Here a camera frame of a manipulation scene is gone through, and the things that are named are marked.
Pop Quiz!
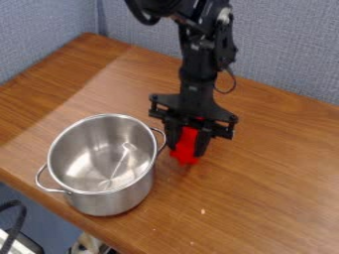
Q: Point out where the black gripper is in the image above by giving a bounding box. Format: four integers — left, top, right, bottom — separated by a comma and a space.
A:
148, 81, 238, 157

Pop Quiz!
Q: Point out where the stainless steel pot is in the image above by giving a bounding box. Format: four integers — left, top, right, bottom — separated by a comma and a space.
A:
38, 113, 166, 216

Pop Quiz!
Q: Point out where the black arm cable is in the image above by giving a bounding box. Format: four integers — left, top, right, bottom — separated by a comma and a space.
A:
213, 65, 238, 95

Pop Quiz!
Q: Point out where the white object under table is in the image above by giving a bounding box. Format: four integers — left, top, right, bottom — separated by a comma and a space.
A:
66, 233, 109, 254

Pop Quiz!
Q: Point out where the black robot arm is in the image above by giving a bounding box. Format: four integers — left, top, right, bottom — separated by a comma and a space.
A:
124, 0, 238, 160

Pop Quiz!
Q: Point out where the red ridged block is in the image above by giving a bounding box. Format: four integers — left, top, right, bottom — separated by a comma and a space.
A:
169, 127, 198, 165

